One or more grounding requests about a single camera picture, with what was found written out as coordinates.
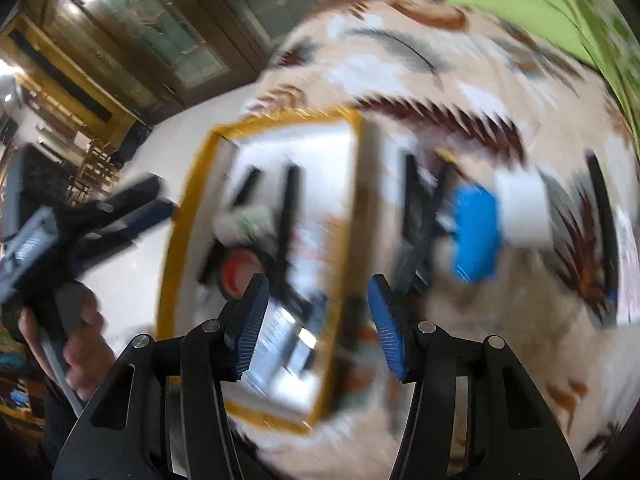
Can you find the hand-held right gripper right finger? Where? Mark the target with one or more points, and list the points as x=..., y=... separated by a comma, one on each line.
x=390, y=330

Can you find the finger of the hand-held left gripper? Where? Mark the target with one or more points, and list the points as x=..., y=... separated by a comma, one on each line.
x=132, y=192
x=145, y=217

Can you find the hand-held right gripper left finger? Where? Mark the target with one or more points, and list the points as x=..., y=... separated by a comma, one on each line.
x=250, y=330

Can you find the white printed box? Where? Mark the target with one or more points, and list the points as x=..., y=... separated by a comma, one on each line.
x=295, y=330

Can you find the red tape roll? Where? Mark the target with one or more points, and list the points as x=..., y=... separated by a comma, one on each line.
x=235, y=272

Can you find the white bottle with green label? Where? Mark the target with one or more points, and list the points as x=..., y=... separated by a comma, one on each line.
x=245, y=225

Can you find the blue cylinder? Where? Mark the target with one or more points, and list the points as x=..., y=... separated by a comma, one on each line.
x=475, y=235

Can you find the white tube with red label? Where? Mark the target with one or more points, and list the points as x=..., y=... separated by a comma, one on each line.
x=522, y=210

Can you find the person's left forearm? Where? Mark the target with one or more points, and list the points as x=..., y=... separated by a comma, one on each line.
x=55, y=425

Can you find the person's left hand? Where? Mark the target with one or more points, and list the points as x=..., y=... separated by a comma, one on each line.
x=82, y=345

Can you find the wooden chairs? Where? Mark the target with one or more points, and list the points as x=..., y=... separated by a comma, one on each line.
x=95, y=170

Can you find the leaf print blanket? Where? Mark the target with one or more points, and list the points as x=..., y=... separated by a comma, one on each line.
x=500, y=360

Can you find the white sheet with yellow border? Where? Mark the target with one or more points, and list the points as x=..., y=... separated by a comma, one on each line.
x=325, y=185

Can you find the wooden glass cabinet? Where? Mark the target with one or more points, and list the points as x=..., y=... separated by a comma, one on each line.
x=150, y=25

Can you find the green floral quilt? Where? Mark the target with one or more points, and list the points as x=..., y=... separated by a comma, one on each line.
x=540, y=0

